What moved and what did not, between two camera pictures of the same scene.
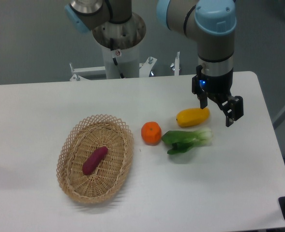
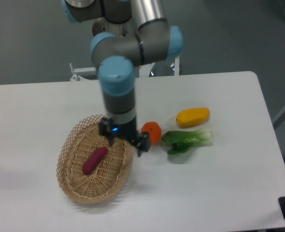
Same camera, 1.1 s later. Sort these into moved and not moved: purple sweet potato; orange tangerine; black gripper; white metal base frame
Moved: black gripper
Not moved: white metal base frame; purple sweet potato; orange tangerine
